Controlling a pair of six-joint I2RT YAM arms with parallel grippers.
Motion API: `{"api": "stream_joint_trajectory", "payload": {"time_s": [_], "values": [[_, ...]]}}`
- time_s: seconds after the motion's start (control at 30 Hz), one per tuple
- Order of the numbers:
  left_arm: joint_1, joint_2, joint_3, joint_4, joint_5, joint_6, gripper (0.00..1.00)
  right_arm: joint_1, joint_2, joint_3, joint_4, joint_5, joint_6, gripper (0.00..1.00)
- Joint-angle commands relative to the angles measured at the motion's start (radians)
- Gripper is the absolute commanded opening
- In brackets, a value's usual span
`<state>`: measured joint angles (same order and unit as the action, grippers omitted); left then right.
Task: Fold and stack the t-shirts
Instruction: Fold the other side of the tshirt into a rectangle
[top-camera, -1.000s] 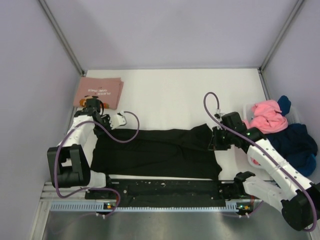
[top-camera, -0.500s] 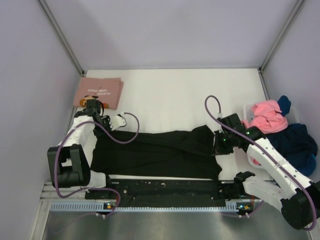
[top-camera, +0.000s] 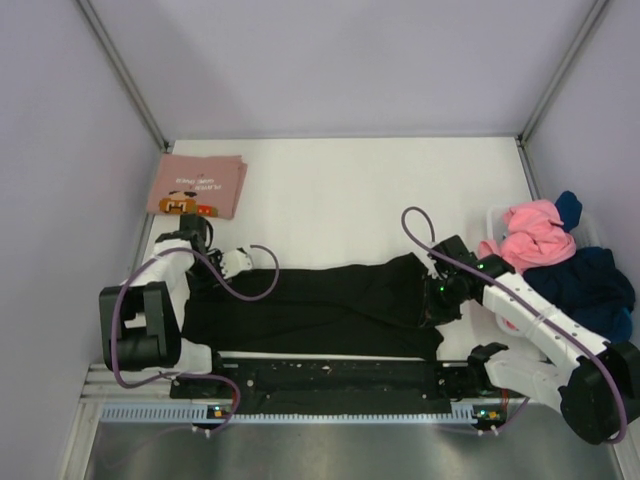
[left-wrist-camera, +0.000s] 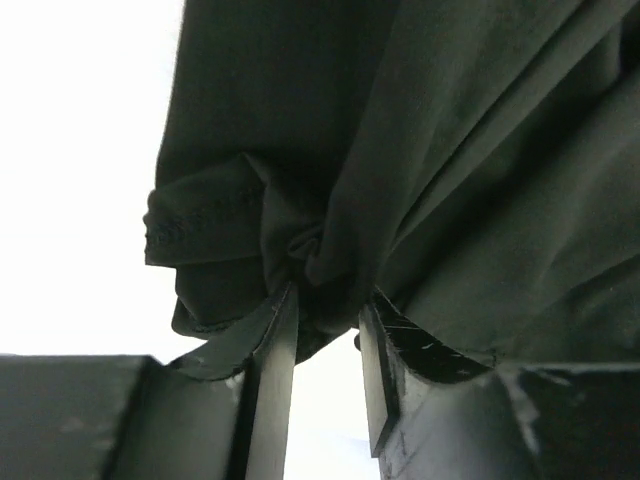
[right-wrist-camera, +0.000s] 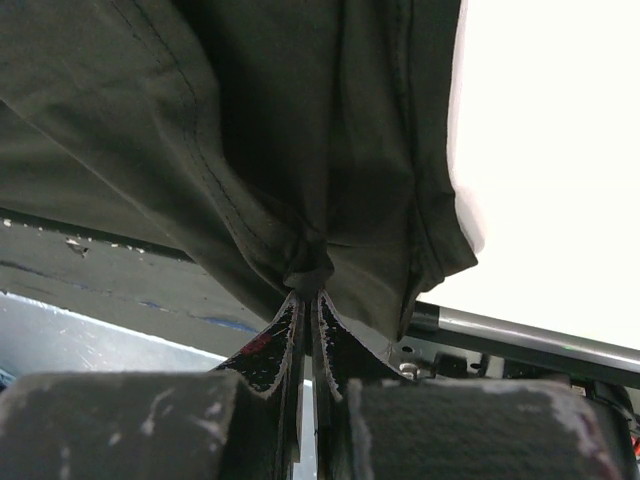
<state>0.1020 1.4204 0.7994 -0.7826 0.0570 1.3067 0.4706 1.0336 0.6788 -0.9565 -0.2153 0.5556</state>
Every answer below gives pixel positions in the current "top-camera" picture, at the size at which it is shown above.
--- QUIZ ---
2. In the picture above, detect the black t shirt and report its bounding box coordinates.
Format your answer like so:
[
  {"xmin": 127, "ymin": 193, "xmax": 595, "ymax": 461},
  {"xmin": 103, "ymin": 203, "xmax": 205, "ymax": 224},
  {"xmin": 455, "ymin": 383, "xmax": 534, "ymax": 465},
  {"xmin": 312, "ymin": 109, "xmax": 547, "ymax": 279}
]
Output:
[{"xmin": 182, "ymin": 253, "xmax": 444, "ymax": 361}]

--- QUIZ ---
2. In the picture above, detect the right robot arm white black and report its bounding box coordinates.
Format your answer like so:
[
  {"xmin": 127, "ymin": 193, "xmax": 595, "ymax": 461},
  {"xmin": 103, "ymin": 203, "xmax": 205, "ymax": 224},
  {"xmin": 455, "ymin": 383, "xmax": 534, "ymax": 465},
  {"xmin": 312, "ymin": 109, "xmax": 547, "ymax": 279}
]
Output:
[{"xmin": 426, "ymin": 236, "xmax": 639, "ymax": 445}]

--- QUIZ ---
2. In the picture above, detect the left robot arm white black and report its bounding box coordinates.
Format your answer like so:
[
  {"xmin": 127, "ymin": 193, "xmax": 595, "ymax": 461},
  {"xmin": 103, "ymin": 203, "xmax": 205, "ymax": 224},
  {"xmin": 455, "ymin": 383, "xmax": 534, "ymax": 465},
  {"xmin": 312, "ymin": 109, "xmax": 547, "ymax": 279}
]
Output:
[{"xmin": 99, "ymin": 214, "xmax": 227, "ymax": 397}]

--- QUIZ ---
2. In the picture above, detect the folded pink t shirt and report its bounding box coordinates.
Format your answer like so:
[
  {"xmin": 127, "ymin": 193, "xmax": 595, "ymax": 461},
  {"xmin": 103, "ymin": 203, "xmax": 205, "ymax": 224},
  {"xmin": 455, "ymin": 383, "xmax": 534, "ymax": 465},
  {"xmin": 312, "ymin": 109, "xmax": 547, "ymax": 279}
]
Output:
[{"xmin": 146, "ymin": 154, "xmax": 248, "ymax": 220}]

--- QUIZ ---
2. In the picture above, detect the pink crumpled t shirt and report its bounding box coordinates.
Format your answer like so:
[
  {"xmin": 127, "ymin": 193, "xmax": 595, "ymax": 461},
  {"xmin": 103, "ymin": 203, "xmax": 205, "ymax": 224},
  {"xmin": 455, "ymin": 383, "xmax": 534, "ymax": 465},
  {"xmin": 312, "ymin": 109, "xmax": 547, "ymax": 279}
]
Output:
[{"xmin": 477, "ymin": 200, "xmax": 577, "ymax": 273}]

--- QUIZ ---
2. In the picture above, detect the dark blue crumpled t shirt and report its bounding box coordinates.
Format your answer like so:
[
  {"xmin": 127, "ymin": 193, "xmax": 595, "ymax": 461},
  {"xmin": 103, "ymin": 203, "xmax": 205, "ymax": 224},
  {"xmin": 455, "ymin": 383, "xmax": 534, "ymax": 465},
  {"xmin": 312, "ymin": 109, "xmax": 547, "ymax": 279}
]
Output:
[{"xmin": 521, "ymin": 191, "xmax": 636, "ymax": 333}]

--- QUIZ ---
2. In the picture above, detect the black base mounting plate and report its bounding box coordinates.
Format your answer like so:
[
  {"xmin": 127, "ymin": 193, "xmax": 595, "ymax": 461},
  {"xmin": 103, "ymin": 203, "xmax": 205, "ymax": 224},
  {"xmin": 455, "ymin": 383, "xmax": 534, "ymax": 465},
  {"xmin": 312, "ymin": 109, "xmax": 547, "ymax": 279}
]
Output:
[{"xmin": 168, "ymin": 357, "xmax": 511, "ymax": 415}]

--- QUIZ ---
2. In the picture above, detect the white plastic laundry basket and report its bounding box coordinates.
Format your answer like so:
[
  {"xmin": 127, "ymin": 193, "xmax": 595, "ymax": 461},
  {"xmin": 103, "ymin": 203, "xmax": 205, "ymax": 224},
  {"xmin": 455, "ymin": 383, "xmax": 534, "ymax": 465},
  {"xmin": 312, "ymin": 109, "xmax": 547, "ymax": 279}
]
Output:
[{"xmin": 486, "ymin": 206, "xmax": 603, "ymax": 338}]

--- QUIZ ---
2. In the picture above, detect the bright blue crumpled t shirt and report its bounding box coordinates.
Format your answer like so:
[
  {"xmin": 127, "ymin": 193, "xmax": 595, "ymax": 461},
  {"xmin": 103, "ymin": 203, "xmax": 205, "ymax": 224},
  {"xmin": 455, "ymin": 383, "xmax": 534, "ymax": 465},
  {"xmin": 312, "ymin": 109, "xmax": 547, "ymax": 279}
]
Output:
[{"xmin": 595, "ymin": 307, "xmax": 633, "ymax": 344}]

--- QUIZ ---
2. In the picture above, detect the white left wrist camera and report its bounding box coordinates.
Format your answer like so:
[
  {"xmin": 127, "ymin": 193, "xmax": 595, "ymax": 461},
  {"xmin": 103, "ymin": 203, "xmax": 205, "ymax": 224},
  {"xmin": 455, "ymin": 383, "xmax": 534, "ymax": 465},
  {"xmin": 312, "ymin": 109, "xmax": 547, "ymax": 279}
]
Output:
[{"xmin": 218, "ymin": 247, "xmax": 254, "ymax": 280}]

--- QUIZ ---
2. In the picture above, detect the light blue cable duct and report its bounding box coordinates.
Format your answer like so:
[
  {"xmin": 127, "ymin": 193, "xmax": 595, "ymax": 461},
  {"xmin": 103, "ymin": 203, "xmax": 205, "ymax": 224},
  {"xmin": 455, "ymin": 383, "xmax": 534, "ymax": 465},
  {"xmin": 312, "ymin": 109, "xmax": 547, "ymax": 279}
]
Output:
[{"xmin": 100, "ymin": 402, "xmax": 504, "ymax": 424}]

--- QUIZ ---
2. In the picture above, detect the left aluminium corner post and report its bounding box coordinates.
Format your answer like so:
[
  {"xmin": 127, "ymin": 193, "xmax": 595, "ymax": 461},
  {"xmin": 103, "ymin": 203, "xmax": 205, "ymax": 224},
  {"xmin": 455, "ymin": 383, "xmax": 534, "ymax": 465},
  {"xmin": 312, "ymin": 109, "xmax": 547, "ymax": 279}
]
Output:
[{"xmin": 73, "ymin": 0, "xmax": 170, "ymax": 152}]

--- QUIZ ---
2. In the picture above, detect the aluminium corner post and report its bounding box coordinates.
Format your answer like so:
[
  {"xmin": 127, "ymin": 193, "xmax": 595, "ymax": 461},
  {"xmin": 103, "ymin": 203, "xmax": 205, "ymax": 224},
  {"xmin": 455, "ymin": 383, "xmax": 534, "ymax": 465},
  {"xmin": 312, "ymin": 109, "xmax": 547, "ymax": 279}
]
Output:
[
  {"xmin": 517, "ymin": 0, "xmax": 612, "ymax": 148},
  {"xmin": 73, "ymin": 0, "xmax": 170, "ymax": 152}
]

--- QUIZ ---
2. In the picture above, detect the right aluminium corner post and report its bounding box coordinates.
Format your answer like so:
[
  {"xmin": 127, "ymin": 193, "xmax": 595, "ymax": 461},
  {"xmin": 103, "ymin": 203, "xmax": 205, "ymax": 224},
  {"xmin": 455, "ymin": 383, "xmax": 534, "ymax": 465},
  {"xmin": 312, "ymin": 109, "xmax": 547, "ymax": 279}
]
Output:
[{"xmin": 517, "ymin": 0, "xmax": 612, "ymax": 148}]

